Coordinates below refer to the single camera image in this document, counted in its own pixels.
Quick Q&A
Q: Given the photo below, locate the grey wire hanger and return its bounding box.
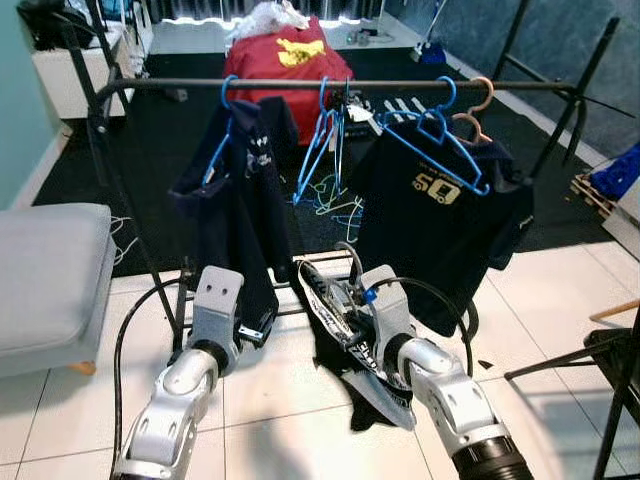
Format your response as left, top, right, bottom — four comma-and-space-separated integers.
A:
335, 240, 366, 301

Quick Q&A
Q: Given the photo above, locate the black shorts lettered waistband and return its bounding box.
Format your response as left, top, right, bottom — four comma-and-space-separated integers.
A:
295, 255, 416, 433

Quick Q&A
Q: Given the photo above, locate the navy polo shirt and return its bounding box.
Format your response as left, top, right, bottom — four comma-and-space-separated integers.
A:
168, 98, 301, 331

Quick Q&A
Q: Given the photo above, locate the white thin hanger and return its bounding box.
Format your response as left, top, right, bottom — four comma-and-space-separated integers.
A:
318, 175, 363, 216

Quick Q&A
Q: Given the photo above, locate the peach plastic hanger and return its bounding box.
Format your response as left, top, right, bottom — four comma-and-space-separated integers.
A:
452, 75, 498, 146

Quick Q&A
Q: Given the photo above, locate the black gold print t-shirt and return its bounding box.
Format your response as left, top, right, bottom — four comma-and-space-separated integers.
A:
348, 125, 536, 338

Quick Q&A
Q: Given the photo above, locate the grey upholstered ottoman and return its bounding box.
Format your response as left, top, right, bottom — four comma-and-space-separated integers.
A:
0, 203, 116, 379

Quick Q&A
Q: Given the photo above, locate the black floor mat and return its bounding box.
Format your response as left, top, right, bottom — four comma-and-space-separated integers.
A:
35, 45, 611, 276

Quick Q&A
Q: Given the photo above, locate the black metal clothes rack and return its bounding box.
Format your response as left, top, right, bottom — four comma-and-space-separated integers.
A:
85, 10, 640, 351

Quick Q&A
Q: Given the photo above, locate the light wooden stick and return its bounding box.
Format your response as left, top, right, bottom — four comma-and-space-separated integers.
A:
590, 298, 640, 323

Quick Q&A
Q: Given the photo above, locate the black folding chair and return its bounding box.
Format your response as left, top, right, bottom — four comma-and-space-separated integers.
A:
505, 300, 640, 480

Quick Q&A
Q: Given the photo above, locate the wooden pallet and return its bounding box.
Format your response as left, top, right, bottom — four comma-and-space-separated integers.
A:
570, 170, 621, 216

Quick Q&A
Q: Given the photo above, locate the red cloth cover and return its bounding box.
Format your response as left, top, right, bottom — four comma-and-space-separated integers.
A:
222, 15, 354, 111

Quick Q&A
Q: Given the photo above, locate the yellow cloth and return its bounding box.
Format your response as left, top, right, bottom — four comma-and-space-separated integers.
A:
275, 38, 326, 69

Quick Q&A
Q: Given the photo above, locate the blue mop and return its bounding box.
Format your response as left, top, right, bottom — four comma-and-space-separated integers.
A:
415, 0, 451, 63

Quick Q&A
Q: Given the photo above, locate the blue cloth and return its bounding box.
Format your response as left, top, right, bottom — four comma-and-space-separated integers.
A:
590, 145, 640, 201

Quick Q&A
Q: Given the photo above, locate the white cabinet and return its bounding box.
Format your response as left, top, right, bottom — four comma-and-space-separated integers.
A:
30, 20, 151, 121

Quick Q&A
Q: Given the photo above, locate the white crumpled plastic bag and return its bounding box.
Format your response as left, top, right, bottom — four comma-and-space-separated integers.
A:
228, 0, 313, 46

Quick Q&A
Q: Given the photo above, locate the dark curtain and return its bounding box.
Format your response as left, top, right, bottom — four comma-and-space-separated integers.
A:
140, 0, 381, 26

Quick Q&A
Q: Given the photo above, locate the black backpack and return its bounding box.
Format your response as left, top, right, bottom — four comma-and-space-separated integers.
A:
15, 0, 101, 51

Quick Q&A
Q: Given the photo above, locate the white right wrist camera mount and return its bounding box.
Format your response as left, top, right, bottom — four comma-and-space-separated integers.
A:
355, 265, 416, 351

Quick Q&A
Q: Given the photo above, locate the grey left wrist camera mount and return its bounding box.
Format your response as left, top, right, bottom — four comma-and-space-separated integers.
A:
190, 265, 244, 351

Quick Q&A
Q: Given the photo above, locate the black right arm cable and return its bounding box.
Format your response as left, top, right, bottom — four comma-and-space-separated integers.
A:
370, 278, 476, 376

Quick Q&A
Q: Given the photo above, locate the white cord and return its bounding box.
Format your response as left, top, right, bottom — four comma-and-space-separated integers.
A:
108, 215, 131, 266

